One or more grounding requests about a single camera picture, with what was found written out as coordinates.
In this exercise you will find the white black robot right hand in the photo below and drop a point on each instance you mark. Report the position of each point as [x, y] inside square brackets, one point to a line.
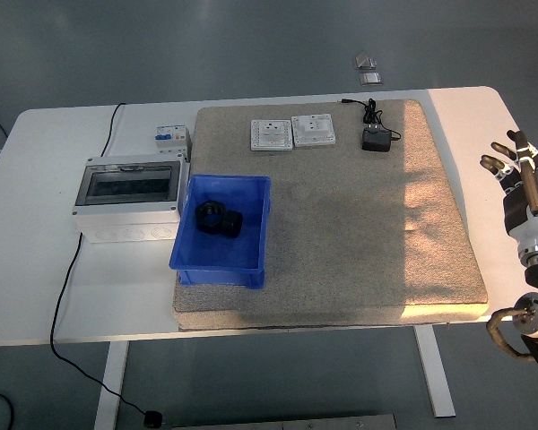
[531, 219]

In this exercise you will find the black hex nut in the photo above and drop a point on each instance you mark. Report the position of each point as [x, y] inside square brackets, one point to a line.
[206, 224]
[233, 226]

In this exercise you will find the blue plastic box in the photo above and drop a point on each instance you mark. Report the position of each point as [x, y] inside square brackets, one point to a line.
[219, 257]

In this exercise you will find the grey distribution box clear lid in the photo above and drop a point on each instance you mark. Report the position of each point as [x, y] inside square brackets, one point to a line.
[130, 210]

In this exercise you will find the black power adapter plug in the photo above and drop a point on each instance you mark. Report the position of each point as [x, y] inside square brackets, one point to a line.
[375, 140]

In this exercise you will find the white table leg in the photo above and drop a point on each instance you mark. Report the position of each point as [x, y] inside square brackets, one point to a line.
[437, 376]
[112, 385]

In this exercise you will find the grey-brown mat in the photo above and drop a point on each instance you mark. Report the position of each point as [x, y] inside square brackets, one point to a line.
[332, 251]

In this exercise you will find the closed metal floor socket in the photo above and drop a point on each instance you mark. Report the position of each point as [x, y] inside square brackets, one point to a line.
[370, 79]

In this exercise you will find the open metal floor socket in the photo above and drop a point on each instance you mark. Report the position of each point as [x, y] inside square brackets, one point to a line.
[363, 60]

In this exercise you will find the white socket panel raised block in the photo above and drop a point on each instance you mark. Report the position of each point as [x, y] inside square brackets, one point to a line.
[314, 130]

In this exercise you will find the white flat socket panel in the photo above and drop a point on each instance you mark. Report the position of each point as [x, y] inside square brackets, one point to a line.
[271, 135]

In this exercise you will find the grey metal plate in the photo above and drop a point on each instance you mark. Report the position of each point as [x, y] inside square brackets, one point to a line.
[282, 422]

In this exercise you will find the white blue circuit breaker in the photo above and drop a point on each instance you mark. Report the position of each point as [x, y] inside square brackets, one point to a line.
[170, 136]

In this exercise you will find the black plug on floor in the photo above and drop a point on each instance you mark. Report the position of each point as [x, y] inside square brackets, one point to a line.
[153, 419]

